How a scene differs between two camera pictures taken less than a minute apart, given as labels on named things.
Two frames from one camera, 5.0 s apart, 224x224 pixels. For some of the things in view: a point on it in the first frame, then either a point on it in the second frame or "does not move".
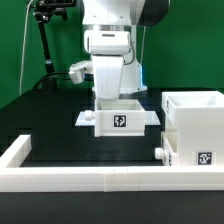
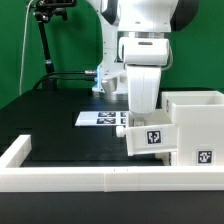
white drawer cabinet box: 199,120 does not move
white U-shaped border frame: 17,178 does not move
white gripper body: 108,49 -> 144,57
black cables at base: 86,77 does not move
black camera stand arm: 42,13 does not move
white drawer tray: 116,117 -> 151,132
